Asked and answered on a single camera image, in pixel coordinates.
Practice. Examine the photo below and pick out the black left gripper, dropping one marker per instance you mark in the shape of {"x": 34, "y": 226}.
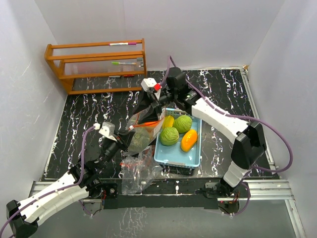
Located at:
{"x": 123, "y": 140}

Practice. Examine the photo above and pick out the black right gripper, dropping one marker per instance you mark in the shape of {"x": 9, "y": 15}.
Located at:
{"x": 150, "y": 115}

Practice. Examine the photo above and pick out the orange fruit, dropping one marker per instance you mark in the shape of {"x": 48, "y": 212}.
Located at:
{"x": 151, "y": 124}

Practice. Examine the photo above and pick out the clear orange-zip bag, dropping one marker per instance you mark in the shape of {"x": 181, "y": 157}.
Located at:
{"x": 139, "y": 172}
{"x": 131, "y": 125}

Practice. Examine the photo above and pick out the yellow starfruit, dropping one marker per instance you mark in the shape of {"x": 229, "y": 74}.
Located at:
{"x": 168, "y": 121}

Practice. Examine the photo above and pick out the green cabbage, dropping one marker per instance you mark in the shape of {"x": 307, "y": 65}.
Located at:
{"x": 169, "y": 136}
{"x": 183, "y": 124}

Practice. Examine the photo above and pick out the netted green melon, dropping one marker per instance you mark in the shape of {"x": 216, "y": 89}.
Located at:
{"x": 140, "y": 140}

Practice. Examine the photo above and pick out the orange yellow mango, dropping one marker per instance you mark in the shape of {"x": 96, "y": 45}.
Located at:
{"x": 189, "y": 140}

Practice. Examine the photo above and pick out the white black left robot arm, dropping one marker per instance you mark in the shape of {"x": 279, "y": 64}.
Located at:
{"x": 81, "y": 181}

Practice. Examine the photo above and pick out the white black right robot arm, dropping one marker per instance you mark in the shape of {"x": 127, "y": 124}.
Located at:
{"x": 247, "y": 136}

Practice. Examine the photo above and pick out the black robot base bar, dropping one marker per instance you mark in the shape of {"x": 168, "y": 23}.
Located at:
{"x": 166, "y": 193}

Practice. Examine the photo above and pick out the light blue plastic basket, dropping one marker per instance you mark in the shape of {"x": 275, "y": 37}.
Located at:
{"x": 175, "y": 156}

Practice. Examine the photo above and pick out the wooden shelf rack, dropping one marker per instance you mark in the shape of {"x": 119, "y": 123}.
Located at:
{"x": 70, "y": 62}

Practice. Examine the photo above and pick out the green capped marker pen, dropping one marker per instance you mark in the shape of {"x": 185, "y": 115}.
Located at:
{"x": 123, "y": 63}

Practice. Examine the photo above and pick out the pink white marker pen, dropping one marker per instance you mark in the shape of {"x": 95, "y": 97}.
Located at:
{"x": 123, "y": 44}

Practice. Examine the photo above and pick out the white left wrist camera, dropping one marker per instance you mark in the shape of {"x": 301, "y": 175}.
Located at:
{"x": 107, "y": 130}

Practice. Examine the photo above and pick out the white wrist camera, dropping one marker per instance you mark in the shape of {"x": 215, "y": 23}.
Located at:
{"x": 107, "y": 130}
{"x": 150, "y": 85}

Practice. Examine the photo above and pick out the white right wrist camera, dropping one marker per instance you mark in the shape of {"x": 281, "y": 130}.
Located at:
{"x": 150, "y": 85}

